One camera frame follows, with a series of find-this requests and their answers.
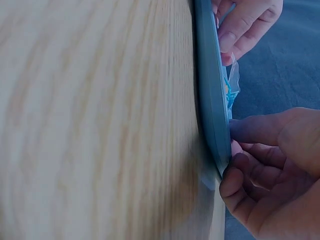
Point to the person's right hand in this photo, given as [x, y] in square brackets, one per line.
[287, 180]

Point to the person's left hand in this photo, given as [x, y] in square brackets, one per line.
[252, 22]

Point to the person's right thumb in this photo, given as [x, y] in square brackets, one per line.
[260, 130]

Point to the person's left thumb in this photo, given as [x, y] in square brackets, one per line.
[240, 37]

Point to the person's right fingers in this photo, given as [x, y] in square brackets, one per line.
[245, 190]

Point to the person's left fingers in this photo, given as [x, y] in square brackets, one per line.
[223, 15]

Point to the clear packet with blue print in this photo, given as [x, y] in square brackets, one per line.
[232, 85]

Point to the teal plastic tray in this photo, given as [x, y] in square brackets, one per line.
[212, 100]

